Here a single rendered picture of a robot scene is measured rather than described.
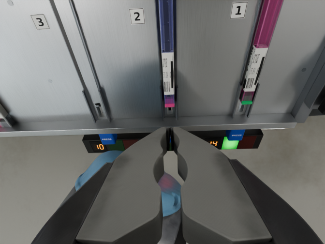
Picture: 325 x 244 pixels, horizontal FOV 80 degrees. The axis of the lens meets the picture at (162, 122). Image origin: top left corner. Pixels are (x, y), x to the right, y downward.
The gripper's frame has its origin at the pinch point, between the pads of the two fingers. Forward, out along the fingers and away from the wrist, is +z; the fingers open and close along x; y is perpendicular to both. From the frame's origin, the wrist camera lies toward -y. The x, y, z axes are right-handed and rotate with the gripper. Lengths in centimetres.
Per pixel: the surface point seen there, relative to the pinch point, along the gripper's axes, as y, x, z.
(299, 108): 6.0, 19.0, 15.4
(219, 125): 8.1, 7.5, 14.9
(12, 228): 90, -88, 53
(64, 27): -6.3, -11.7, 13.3
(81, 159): 58, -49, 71
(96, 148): 15.4, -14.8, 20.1
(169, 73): -0.4, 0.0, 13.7
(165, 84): 1.2, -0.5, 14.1
